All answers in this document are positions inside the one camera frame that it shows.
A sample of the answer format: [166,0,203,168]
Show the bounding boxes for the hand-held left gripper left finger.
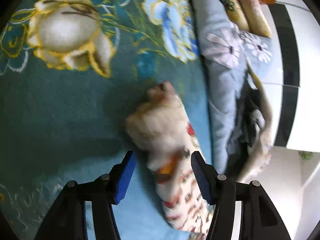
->
[34,150,137,240]

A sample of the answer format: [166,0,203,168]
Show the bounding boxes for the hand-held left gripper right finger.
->
[190,151,292,240]

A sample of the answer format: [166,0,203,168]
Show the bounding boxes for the beige printed pants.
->
[124,81,216,233]

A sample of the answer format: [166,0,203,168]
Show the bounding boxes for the dark grey garment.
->
[234,87,266,148]

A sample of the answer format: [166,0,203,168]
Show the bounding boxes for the white and grey garment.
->
[250,109,266,132]

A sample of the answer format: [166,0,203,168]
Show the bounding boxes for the beige fuzzy sweater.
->
[237,64,275,183]

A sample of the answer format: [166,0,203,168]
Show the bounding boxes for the blue floral duvet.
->
[191,0,273,176]

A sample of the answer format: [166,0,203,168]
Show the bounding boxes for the green potted plant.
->
[298,151,314,162]

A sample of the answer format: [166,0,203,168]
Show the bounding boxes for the white wardrobe with black stripe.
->
[260,0,320,153]

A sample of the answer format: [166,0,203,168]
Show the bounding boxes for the yellow floral pillow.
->
[217,0,250,32]

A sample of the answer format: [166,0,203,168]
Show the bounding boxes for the pink and yellow pillow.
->
[239,0,273,38]

